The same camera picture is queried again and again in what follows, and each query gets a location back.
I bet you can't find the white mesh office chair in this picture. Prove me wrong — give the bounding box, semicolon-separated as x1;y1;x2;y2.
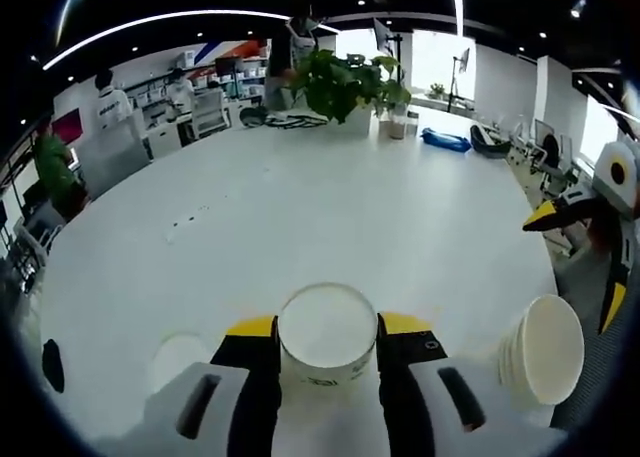
192;89;232;138

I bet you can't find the pink wall screen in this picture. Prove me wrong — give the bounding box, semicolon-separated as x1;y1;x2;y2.
52;107;84;141

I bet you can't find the row of office chairs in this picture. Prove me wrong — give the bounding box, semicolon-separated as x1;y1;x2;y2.
507;116;584;198

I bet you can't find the curved ceiling light strip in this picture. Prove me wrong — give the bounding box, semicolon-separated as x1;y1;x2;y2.
42;10;291;71

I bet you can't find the pale grey chair back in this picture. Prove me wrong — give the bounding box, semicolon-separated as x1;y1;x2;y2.
79;111;151;198

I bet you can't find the black curved object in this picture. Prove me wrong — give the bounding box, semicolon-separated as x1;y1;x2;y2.
469;124;511;161

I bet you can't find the potted green plant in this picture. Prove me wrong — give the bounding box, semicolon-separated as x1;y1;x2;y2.
289;49;414;136

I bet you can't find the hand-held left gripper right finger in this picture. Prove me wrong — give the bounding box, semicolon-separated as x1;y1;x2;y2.
375;312;569;457

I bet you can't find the monitor on black stand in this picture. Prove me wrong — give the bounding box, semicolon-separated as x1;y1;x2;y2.
372;16;404;61

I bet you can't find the shelf of storage boxes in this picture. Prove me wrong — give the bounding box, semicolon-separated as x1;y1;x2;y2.
124;51;269;108

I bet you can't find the straight ceiling light strip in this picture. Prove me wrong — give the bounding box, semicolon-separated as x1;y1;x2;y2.
449;0;466;38

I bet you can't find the black tripod stand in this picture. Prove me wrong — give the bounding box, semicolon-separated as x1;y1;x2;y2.
447;46;472;113

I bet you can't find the single white paper cup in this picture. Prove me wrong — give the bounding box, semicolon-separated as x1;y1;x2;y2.
149;331;211;396
272;281;391;457

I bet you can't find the blue packet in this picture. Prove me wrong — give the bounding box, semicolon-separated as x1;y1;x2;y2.
420;126;472;153

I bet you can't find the grey mesh office chair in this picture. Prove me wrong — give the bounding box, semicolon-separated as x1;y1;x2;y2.
549;246;640;423

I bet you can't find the group of paper cups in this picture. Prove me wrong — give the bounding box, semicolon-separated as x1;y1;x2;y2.
497;294;586;408

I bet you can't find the small black object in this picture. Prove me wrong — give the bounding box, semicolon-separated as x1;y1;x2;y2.
42;338;66;394

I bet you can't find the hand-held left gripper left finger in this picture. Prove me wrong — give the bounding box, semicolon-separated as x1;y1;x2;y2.
124;315;282;457

